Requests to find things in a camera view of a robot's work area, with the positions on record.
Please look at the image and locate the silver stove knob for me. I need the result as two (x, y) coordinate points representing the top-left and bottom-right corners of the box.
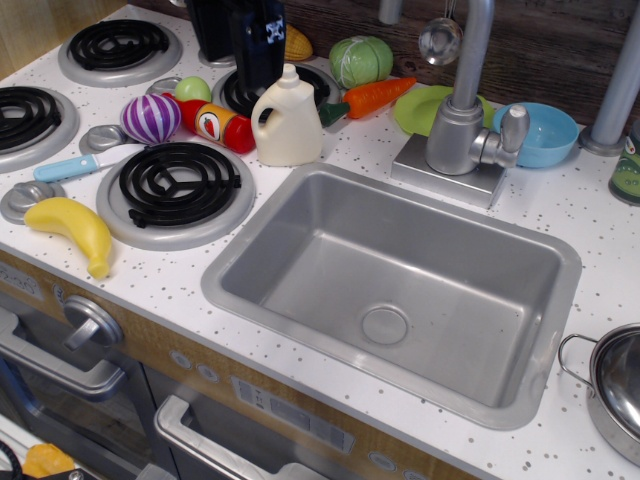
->
(198, 50), (236, 68)
(1, 180), (66, 225)
(79, 124), (135, 155)
(146, 77), (182, 95)

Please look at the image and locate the steel pot with handle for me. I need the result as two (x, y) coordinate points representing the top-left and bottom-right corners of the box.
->
(557, 323), (639, 465)

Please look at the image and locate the orange toy carrot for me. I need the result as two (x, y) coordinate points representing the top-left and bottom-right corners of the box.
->
(319, 77), (417, 127)

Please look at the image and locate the silver stove knob middle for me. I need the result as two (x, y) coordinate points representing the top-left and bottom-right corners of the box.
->
(79, 124), (135, 155)

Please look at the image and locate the silver stove knob front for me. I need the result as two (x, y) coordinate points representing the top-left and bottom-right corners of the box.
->
(1, 180), (66, 225)

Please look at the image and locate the small green toy fruit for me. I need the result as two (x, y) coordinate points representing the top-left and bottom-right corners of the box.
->
(174, 76), (212, 102)

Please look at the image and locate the silver dishwasher door handle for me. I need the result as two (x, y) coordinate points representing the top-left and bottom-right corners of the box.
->
(154, 395), (324, 480)

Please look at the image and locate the silver oven dial knob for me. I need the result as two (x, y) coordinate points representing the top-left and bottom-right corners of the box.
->
(63, 295), (124, 351)

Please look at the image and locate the green label toy can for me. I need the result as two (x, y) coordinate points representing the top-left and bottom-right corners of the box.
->
(608, 133), (640, 206)

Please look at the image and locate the back left black burner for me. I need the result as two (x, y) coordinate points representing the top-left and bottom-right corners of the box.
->
(58, 19), (182, 88)

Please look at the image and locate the cream detergent bottle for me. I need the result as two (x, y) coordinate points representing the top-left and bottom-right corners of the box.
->
(251, 64), (323, 167)

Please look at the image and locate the grey vertical post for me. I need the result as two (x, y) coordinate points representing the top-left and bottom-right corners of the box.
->
(579, 6), (639, 157)

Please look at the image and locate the green toy cabbage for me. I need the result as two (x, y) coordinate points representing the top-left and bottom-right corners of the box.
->
(329, 36), (394, 90)

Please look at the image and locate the purple striped toy onion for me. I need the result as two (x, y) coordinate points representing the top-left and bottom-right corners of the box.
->
(120, 94), (182, 145)

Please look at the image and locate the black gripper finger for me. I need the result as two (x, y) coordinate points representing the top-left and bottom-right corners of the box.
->
(186, 0), (235, 62)
(230, 1), (286, 94)

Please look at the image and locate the silver stove knob centre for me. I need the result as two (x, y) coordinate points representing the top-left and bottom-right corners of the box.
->
(146, 77), (182, 95)

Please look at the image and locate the yellow object on floor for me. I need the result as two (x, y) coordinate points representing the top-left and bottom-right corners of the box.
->
(22, 443), (75, 479)

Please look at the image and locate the red ketchup bottle toy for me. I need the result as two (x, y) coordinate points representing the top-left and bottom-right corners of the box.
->
(163, 93), (256, 154)

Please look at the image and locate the silver oven door handle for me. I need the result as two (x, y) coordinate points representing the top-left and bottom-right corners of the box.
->
(1, 308), (127, 401)

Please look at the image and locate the silver toy faucet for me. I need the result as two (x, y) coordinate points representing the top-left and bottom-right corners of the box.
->
(391, 0), (530, 208)

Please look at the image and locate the yellow toy corn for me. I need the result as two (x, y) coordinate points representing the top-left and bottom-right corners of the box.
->
(284, 24), (313, 62)

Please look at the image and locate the yellow toy banana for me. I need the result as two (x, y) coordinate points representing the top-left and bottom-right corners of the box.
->
(24, 197), (112, 279)

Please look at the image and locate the front right black burner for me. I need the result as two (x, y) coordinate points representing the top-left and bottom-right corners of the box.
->
(96, 142), (256, 251)

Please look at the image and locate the front left black burner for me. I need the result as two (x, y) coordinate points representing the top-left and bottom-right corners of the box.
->
(1, 86), (80, 173)

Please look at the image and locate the back right black burner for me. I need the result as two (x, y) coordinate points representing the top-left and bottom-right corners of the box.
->
(212, 63), (342, 118)

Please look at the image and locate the blue handled toy knife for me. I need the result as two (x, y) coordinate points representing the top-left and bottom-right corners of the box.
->
(33, 144), (145, 182)

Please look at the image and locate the blue plastic bowl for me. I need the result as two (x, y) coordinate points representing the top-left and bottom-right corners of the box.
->
(516, 102), (580, 169)

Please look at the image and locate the silver stove knob back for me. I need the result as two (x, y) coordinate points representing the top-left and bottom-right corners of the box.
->
(198, 50), (236, 68)

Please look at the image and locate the green plastic plate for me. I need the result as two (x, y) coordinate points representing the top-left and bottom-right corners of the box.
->
(393, 85), (496, 137)

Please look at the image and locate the hanging metal ladle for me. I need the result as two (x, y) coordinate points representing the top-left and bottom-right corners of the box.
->
(418, 0), (463, 66)

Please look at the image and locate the silver sink basin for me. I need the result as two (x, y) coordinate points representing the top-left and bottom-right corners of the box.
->
(201, 164), (582, 430)

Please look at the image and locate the black burner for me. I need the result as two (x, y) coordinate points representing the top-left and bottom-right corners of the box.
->
(1, 86), (80, 173)
(58, 19), (182, 88)
(212, 63), (342, 118)
(96, 142), (256, 251)

